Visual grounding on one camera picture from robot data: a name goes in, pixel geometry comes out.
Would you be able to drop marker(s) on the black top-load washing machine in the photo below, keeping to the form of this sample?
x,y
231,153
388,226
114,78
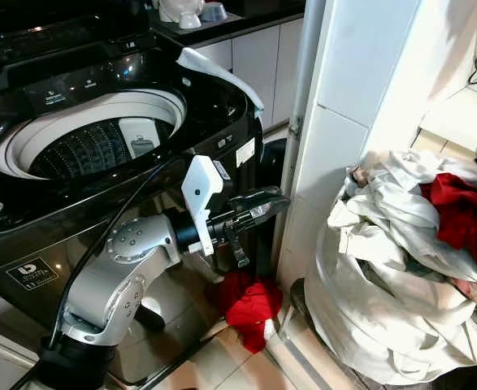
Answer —
x,y
100,211

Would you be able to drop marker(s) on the white ledge shelf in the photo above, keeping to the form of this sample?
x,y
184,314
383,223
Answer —
x,y
466,118

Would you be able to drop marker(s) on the small crumpled red cloth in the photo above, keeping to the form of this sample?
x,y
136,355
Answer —
x,y
250,309

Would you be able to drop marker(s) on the grey metal door frame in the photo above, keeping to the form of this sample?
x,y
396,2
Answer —
x,y
303,81

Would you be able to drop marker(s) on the white crumpled garment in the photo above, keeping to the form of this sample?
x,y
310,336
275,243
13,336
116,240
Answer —
x,y
384,309

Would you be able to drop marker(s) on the large red garment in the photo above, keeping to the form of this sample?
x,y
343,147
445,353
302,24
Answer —
x,y
466,215

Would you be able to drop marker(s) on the white kitchen cabinet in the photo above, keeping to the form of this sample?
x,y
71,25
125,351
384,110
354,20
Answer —
x,y
254,69

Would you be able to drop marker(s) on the perforated washer drum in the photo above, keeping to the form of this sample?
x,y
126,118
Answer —
x,y
84,150

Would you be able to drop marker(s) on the dark countertop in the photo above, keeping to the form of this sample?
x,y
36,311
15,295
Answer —
x,y
254,18

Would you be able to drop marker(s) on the white ceramic cup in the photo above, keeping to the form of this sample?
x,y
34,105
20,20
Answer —
x,y
181,11

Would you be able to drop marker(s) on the grey-blue small bowl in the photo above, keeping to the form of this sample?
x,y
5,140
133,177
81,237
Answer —
x,y
214,11

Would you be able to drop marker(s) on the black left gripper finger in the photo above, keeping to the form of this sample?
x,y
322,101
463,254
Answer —
x,y
261,218
266,200

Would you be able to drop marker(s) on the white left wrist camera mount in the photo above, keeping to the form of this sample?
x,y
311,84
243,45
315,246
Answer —
x,y
199,187

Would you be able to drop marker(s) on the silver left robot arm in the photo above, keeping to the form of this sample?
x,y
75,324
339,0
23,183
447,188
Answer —
x,y
116,276

